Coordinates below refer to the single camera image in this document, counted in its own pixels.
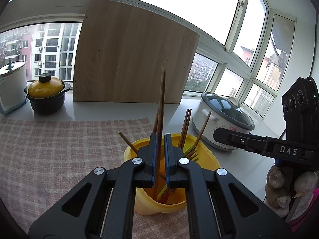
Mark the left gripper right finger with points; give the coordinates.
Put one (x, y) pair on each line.
(218, 205)

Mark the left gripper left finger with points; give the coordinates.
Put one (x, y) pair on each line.
(102, 204)

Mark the green plastic spoon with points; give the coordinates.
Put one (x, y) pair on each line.
(163, 190)

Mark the red chopstick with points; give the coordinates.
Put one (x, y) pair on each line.
(183, 129)
(156, 122)
(128, 142)
(202, 130)
(187, 126)
(159, 133)

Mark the steel fork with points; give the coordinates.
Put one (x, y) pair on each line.
(191, 153)

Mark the yellow plastic utensil container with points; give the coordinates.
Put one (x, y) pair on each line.
(144, 204)

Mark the floral white slow cooker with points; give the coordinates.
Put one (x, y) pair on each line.
(218, 111)

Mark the pink plaid table cloth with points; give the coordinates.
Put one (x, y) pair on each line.
(58, 154)

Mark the black pot yellow lid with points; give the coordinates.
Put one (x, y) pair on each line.
(47, 94)

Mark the teal white electric cooker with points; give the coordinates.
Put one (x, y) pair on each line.
(13, 82)

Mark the large light wooden board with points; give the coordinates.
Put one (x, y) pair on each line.
(125, 52)

